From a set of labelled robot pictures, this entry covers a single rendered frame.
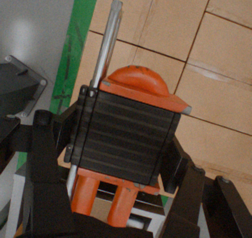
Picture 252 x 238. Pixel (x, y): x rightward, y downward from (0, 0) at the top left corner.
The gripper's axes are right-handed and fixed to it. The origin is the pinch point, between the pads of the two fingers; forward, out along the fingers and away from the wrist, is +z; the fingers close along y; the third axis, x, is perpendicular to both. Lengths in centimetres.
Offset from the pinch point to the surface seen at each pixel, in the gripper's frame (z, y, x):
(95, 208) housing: 1.7, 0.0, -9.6
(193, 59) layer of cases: 66, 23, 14
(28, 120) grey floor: 121, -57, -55
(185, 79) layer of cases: 66, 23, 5
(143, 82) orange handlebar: -0.3, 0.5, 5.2
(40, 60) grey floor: 120, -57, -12
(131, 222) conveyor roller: 66, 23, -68
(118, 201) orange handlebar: -0.2, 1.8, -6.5
